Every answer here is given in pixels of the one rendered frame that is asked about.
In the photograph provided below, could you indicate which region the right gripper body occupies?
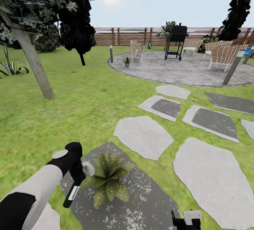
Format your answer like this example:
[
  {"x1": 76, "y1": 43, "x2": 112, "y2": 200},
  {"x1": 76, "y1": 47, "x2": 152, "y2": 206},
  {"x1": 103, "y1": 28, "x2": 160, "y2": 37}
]
[{"x1": 176, "y1": 219, "x2": 201, "y2": 230}]

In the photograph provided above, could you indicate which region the insectifuge atomizer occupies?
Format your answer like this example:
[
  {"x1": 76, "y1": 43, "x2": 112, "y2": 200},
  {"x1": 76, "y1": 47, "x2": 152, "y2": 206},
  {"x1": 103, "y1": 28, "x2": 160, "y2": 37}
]
[{"x1": 63, "y1": 182, "x2": 80, "y2": 208}]

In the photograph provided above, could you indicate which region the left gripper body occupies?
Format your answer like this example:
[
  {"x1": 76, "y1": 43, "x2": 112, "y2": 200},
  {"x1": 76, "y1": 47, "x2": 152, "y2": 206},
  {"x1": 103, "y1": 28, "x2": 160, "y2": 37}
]
[{"x1": 69, "y1": 164, "x2": 86, "y2": 185}]

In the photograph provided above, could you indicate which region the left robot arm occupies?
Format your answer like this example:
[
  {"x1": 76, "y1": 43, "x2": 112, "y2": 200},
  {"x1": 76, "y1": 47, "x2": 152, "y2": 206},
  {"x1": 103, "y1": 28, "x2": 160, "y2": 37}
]
[{"x1": 0, "y1": 142, "x2": 95, "y2": 230}]

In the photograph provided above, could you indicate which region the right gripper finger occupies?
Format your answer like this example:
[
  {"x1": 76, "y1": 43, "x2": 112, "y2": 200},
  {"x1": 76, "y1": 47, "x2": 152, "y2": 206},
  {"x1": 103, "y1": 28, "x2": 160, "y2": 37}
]
[{"x1": 172, "y1": 216, "x2": 184, "y2": 226}]

